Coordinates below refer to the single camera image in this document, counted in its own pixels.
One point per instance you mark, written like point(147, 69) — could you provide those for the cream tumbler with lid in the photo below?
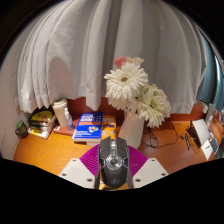
point(60, 111)

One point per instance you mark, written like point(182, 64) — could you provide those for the white curtain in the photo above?
point(83, 50)

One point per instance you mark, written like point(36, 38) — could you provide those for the white artificial flower bouquet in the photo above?
point(126, 80)

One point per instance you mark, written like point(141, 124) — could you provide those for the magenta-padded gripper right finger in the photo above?
point(137, 160)

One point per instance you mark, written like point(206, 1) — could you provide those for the dark grey computer mouse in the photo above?
point(113, 165)

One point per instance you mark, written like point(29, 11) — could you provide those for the blue book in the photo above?
point(88, 126)

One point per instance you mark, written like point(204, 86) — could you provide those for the white flat device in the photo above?
point(201, 131)

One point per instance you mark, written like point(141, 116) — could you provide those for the dark computer monitor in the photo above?
point(208, 80)

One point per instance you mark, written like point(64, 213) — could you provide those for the dark mug with green inside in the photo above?
point(21, 130)

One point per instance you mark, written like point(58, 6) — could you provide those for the black book with white lettering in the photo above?
point(41, 128)

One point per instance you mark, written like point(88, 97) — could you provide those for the white and yellow book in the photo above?
point(40, 133)

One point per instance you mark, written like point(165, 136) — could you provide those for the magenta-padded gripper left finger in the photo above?
point(89, 161)

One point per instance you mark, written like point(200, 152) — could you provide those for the red book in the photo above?
point(61, 130)

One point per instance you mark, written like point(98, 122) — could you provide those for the white vase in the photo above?
point(131, 130)

